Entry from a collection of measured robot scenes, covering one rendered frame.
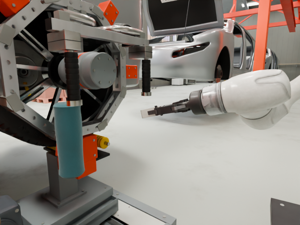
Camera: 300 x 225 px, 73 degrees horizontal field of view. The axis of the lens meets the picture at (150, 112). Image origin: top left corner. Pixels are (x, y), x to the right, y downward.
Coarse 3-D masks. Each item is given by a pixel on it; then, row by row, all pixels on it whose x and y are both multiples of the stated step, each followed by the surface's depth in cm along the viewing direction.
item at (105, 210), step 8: (104, 200) 111; (112, 200) 113; (96, 208) 106; (104, 208) 104; (112, 208) 109; (80, 216) 99; (88, 216) 101; (96, 216) 101; (104, 216) 105; (72, 224) 95; (80, 224) 93; (88, 224) 97; (96, 224) 101
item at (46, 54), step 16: (48, 16) 80; (32, 48) 78; (96, 48) 100; (16, 64) 73; (48, 64) 82; (48, 80) 83; (32, 96) 78; (96, 96) 109; (48, 112) 86; (96, 112) 102
